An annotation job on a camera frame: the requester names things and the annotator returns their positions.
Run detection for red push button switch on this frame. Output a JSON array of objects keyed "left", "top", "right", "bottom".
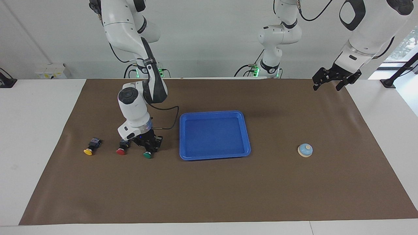
[{"left": 116, "top": 139, "right": 131, "bottom": 155}]

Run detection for yellow push button switch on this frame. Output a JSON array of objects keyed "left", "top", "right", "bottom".
[{"left": 84, "top": 137, "right": 102, "bottom": 156}]

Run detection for light blue desk bell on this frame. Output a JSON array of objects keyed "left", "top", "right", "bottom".
[{"left": 297, "top": 143, "right": 313, "bottom": 158}]

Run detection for blue plastic tray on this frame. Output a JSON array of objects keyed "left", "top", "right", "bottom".
[{"left": 179, "top": 110, "right": 251, "bottom": 161}]

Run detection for brown table mat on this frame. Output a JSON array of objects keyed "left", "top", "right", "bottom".
[{"left": 19, "top": 78, "right": 418, "bottom": 226}]

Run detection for window pane with greenery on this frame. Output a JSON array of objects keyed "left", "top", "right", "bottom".
[{"left": 384, "top": 28, "right": 418, "bottom": 62}]

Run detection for small black table clamp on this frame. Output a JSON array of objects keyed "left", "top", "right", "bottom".
[{"left": 0, "top": 68, "right": 17, "bottom": 88}]

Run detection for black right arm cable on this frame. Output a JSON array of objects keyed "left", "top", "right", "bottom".
[{"left": 109, "top": 42, "right": 180, "bottom": 130}]

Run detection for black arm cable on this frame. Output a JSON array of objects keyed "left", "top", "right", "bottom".
[
  {"left": 109, "top": 42, "right": 180, "bottom": 130},
  {"left": 298, "top": 0, "right": 396, "bottom": 60}
]

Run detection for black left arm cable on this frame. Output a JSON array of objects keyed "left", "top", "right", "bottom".
[{"left": 298, "top": 0, "right": 396, "bottom": 60}]

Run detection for black base cable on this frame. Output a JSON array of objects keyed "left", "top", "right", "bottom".
[
  {"left": 233, "top": 48, "right": 265, "bottom": 78},
  {"left": 123, "top": 62, "right": 139, "bottom": 79}
]

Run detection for white wall socket box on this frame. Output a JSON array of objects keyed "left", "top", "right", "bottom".
[{"left": 35, "top": 63, "right": 73, "bottom": 79}]

